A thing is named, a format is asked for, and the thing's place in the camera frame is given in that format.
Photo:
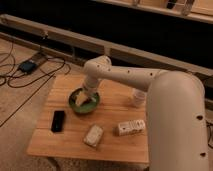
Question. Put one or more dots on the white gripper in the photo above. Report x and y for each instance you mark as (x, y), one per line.
(85, 95)

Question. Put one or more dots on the white sponge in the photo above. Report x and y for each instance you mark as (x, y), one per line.
(93, 136)

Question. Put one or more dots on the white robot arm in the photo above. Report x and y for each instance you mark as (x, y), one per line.
(175, 111)

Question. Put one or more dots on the green ceramic bowl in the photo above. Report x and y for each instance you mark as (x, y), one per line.
(87, 107)

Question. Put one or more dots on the white ceramic cup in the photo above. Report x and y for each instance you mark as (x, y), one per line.
(138, 97)

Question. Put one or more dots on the black smartphone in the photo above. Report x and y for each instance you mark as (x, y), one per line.
(58, 120)

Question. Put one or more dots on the wooden table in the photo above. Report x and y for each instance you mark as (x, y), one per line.
(115, 107)

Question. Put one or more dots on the white plastic bottle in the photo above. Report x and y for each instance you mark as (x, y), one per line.
(130, 127)

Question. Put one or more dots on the blue power adapter box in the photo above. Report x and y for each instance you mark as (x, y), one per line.
(27, 67)

